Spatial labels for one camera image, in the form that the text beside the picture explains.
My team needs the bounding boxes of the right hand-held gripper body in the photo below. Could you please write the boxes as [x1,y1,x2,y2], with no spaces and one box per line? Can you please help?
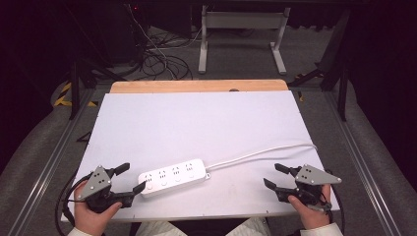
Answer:
[294,163,343,211]

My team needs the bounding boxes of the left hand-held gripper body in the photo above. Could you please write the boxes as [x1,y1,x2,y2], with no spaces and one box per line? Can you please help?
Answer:
[78,164,135,214]

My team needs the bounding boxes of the white power strip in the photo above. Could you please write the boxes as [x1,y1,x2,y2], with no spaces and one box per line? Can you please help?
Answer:
[138,158,211,199]

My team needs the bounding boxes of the person's left hand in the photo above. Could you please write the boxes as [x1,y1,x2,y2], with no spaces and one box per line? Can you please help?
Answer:
[73,181,123,236]

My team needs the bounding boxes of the person's right hand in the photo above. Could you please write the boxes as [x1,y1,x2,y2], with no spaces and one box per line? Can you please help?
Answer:
[287,184,333,231]

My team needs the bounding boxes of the person's legs in white pants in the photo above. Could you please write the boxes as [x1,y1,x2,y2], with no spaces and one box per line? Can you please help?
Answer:
[135,217,272,236]

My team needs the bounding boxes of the yellow black hazard tape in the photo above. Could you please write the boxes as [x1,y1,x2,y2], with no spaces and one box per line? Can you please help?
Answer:
[53,81,99,108]

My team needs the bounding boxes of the black metal stand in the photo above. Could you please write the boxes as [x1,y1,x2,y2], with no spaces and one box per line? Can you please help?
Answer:
[68,58,130,121]
[287,9,350,123]

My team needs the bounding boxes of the wooden board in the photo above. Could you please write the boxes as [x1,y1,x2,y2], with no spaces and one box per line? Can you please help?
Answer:
[109,79,289,94]

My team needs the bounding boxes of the white power strip cable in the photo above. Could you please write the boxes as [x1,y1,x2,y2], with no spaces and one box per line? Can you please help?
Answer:
[206,143,319,171]

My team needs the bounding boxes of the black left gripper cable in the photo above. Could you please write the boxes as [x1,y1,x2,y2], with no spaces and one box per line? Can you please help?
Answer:
[54,172,93,236]

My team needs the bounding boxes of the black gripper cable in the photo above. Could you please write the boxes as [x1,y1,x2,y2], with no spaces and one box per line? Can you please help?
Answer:
[54,172,93,236]
[324,168,346,236]

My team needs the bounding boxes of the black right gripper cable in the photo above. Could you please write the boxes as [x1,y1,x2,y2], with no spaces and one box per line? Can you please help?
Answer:
[324,168,346,236]

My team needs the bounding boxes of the aluminium floor rail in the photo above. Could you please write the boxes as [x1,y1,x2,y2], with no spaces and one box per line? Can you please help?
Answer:
[323,90,403,236]
[7,88,96,236]

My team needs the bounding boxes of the tangle of floor cables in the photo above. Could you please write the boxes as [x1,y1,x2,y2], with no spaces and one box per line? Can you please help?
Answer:
[126,4,203,82]

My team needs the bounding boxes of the white metal table frame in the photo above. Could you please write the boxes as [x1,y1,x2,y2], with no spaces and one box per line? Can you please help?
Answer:
[198,4,292,76]

